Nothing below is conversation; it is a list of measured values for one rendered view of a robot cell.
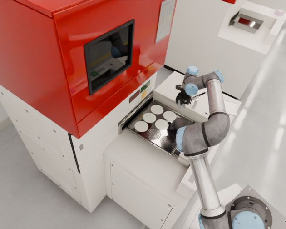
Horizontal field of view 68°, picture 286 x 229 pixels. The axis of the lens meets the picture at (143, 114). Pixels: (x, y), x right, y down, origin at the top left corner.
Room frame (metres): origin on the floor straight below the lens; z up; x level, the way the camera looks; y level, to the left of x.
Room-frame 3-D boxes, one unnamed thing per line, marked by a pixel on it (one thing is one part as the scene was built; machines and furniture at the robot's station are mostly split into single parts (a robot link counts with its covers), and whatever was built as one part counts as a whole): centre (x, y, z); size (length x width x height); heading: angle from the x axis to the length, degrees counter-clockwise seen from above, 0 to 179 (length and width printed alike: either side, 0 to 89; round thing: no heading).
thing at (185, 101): (1.11, -0.27, 1.12); 0.09 x 0.08 x 0.12; 22
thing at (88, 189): (1.11, 0.44, 0.41); 0.82 x 0.71 x 0.82; 152
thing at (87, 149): (0.94, 0.14, 1.02); 0.82 x 0.03 x 0.40; 152
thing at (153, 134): (1.01, -0.15, 0.90); 0.34 x 0.34 x 0.01; 62
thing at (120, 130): (1.09, 0.05, 0.89); 0.44 x 0.02 x 0.10; 152
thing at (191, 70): (1.11, -0.26, 1.28); 0.09 x 0.08 x 0.11; 179
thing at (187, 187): (0.78, -0.44, 0.89); 0.55 x 0.09 x 0.14; 152
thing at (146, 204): (1.03, -0.28, 0.41); 0.97 x 0.64 x 0.82; 152
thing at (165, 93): (1.30, -0.42, 0.89); 0.62 x 0.35 x 0.14; 62
